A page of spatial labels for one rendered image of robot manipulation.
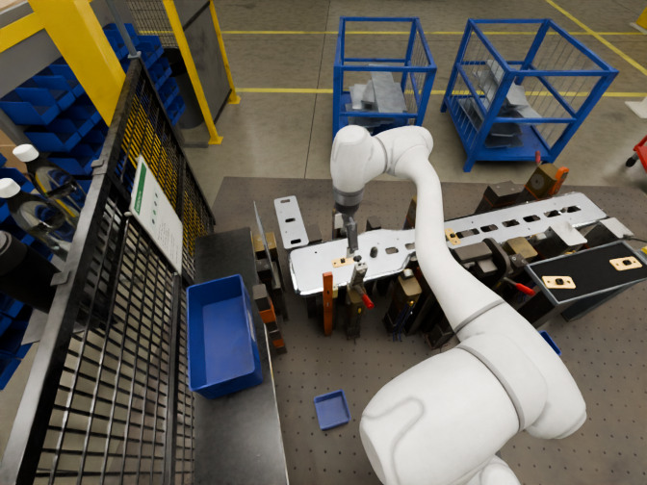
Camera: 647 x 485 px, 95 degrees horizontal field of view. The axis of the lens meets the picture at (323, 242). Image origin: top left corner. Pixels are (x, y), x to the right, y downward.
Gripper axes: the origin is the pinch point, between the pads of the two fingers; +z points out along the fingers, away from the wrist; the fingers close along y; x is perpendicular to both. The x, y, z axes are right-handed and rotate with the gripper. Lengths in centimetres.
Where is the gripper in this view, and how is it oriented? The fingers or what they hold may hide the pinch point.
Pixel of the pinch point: (344, 240)
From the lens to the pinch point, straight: 103.5
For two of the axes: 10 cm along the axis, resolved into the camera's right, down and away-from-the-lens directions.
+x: -9.7, 2.0, -1.5
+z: 0.1, 6.1, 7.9
